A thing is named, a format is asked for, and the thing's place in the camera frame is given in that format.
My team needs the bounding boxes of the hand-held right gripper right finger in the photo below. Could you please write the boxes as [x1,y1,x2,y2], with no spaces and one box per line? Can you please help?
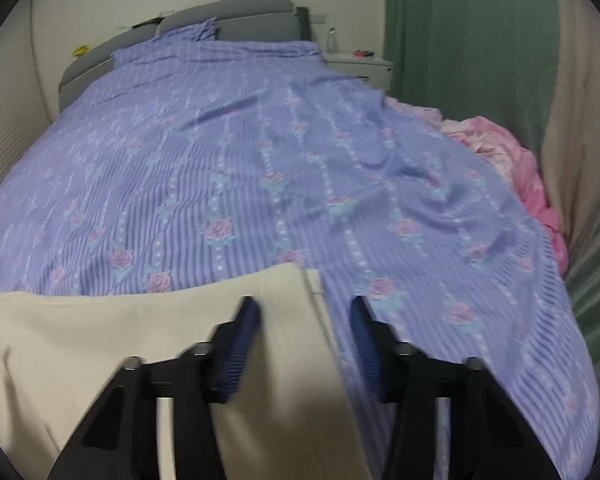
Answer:
[349,295,563,480]

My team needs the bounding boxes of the beige curtain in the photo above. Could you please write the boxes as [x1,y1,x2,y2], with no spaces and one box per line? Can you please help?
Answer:
[537,0,600,256]

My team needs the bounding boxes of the cream pants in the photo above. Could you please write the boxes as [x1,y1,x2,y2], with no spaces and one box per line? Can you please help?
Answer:
[0,262,373,480]

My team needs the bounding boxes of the grey padded headboard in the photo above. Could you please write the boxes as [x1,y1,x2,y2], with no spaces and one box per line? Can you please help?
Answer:
[59,0,312,111]

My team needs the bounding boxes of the purple floral duvet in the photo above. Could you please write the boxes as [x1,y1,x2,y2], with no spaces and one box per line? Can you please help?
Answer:
[0,35,600,480]

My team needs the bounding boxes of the white nightstand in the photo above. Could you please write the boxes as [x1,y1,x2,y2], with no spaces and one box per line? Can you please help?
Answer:
[325,52,395,93]

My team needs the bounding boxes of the white louvered wardrobe door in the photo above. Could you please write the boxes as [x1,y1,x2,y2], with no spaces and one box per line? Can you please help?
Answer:
[0,0,61,211]

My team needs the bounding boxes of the pink blanket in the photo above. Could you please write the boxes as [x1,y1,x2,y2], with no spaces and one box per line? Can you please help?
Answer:
[385,97,568,276]

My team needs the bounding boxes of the purple floral pillow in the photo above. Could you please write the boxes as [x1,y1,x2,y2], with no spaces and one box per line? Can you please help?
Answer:
[155,17,218,43]

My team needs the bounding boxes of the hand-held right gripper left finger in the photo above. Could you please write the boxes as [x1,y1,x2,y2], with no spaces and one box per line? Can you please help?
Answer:
[47,296,261,480]

